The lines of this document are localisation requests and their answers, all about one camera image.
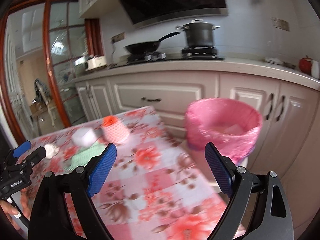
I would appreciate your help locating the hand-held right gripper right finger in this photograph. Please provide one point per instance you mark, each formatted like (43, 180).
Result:
(220, 171)

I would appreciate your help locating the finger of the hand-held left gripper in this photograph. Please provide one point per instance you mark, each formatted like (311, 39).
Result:
(22, 147)
(35, 156)

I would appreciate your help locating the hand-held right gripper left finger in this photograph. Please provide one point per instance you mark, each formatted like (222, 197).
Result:
(102, 170)

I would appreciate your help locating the white tissue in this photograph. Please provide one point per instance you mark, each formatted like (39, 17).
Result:
(51, 150)

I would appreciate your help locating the white trash bin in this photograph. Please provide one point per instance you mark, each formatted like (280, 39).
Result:
(243, 161)

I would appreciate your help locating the pink-lined trash bin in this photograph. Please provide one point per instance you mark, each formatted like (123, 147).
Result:
(200, 130)

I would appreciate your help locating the person's left hand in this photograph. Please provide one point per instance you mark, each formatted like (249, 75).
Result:
(25, 202)

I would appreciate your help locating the green wavy striped cloth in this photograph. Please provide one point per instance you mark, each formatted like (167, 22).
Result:
(85, 156)

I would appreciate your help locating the white sponge block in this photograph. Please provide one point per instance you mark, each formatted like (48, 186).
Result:
(83, 136)

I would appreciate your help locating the pink foam net orange top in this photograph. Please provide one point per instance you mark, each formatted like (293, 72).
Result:
(116, 130)

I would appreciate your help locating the white chair with cloth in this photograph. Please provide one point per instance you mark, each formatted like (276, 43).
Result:
(43, 92)

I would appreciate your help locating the grey kitchen base cabinet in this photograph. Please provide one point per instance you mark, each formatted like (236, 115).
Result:
(175, 90)

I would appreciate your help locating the red wooden glass door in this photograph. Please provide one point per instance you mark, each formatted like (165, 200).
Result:
(50, 55)

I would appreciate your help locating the white kitchen appliance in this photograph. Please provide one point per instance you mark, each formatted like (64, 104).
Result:
(96, 61)

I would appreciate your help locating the black gas stove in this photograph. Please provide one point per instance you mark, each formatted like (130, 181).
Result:
(172, 57)

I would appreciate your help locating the black frying pan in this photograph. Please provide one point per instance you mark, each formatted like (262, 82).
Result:
(145, 46)

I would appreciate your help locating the black pot with lid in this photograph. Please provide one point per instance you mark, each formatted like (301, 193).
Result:
(200, 36)

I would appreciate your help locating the red apple shaped jar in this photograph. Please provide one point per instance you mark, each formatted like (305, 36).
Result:
(306, 65)

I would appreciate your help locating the white jar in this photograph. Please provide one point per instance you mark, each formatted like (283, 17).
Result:
(315, 69)

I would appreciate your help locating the black range hood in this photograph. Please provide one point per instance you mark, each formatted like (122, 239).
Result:
(170, 0)

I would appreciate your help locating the wall power outlet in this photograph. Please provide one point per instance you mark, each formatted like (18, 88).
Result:
(280, 24)
(118, 37)

